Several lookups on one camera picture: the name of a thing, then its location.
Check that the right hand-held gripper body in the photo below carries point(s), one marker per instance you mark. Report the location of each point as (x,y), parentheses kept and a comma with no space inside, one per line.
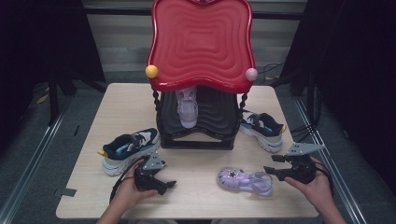
(300,168)

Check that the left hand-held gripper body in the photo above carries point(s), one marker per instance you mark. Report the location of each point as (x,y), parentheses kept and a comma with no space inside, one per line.
(148,179)

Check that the navy and white sneaker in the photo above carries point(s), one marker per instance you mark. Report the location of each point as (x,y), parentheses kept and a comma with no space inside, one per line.
(124,151)
(264,130)

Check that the purple jelly sandal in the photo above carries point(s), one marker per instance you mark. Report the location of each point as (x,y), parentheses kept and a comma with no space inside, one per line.
(236,181)
(186,109)

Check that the red and black shoe rack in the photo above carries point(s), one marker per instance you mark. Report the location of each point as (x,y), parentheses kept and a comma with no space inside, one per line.
(202,46)

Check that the person's left hand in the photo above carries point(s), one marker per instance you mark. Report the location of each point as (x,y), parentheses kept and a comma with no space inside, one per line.
(130,189)

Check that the person's right hand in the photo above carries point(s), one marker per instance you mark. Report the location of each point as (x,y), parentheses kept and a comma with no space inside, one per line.
(317,186)

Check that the grey tape strip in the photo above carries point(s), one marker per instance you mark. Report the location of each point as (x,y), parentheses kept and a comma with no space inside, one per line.
(68,192)

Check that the black tape strip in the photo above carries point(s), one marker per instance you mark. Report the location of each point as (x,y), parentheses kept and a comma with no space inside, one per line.
(76,130)

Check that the black metal stand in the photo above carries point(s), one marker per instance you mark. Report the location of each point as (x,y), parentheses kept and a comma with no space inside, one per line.
(54,93)

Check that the yellow tape strip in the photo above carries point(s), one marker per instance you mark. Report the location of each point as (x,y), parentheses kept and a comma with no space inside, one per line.
(43,98)

